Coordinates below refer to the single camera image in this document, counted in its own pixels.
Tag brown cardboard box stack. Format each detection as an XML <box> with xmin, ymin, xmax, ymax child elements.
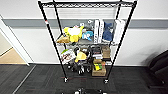
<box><xmin>100</xmin><ymin>45</ymin><xmax>112</xmax><ymax>61</ymax></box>

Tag green yellow pack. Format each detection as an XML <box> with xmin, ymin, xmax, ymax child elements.
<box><xmin>93</xmin><ymin>62</ymin><xmax>103</xmax><ymax>71</ymax></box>

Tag tall white box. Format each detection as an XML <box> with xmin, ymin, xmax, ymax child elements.
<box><xmin>93</xmin><ymin>18</ymin><xmax>100</xmax><ymax>45</ymax></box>
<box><xmin>98</xmin><ymin>18</ymin><xmax>105</xmax><ymax>45</ymax></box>

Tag wide white box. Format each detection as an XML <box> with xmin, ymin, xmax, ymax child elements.
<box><xmin>112</xmin><ymin>18</ymin><xmax>126</xmax><ymax>45</ymax></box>

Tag black box stack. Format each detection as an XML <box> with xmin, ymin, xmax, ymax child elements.
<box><xmin>90</xmin><ymin>45</ymin><xmax>103</xmax><ymax>61</ymax></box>

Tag black chair cart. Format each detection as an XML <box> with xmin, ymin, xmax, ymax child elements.
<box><xmin>147</xmin><ymin>49</ymin><xmax>168</xmax><ymax>91</ymax></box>

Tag light blue plush toy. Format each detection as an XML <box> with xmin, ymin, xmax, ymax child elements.
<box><xmin>81</xmin><ymin>29</ymin><xmax>95</xmax><ymax>42</ymax></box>

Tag black toy figures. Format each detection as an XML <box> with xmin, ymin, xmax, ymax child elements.
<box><xmin>67</xmin><ymin>61</ymin><xmax>91</xmax><ymax>75</ymax></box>

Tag yellow black plush toy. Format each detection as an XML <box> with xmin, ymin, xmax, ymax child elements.
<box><xmin>73</xmin><ymin>49</ymin><xmax>88</xmax><ymax>64</ymax></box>

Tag black wire shelf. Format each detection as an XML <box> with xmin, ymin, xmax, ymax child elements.
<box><xmin>37</xmin><ymin>0</ymin><xmax>138</xmax><ymax>84</ymax></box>

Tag white door frame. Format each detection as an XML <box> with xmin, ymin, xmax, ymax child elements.
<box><xmin>0</xmin><ymin>14</ymin><xmax>35</xmax><ymax>66</ymax></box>

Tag small grey plush toy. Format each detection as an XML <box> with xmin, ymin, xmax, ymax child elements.
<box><xmin>86</xmin><ymin>19</ymin><xmax>95</xmax><ymax>31</ymax></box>

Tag tan plush toy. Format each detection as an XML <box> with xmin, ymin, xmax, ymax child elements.
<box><xmin>56</xmin><ymin>34</ymin><xmax>71</xmax><ymax>45</ymax></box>

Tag open cardboard box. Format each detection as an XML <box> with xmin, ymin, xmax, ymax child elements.
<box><xmin>91</xmin><ymin>61</ymin><xmax>107</xmax><ymax>77</ymax></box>

